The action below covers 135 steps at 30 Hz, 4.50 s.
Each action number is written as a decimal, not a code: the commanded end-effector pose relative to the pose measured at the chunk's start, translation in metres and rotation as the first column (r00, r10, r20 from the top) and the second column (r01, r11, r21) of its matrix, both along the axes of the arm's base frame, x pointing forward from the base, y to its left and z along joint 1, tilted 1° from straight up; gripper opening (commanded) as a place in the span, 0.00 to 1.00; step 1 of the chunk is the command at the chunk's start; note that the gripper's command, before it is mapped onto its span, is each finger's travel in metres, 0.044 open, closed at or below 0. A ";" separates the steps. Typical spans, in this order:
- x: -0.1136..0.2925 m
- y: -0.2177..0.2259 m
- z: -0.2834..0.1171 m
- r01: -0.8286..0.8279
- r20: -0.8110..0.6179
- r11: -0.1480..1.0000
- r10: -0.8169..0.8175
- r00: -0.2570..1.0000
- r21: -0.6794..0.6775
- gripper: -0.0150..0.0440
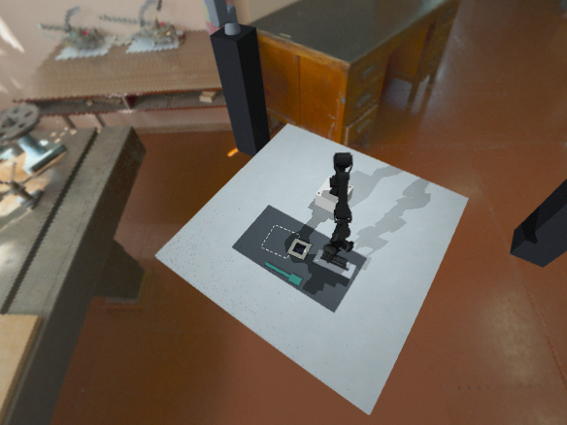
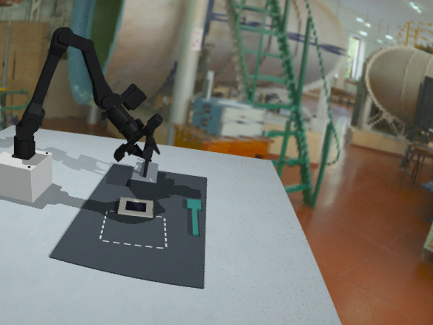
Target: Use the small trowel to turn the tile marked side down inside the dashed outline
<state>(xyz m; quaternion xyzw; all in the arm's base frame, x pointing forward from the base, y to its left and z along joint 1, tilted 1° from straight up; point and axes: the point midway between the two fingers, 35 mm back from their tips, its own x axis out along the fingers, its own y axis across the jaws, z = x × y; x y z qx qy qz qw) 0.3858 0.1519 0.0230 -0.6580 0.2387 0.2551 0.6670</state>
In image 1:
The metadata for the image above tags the teal t-shaped tool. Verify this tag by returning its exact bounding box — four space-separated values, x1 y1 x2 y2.
265 262 302 286

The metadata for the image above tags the white square tile with dark blue center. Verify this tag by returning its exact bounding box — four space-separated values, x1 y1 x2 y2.
287 239 311 260

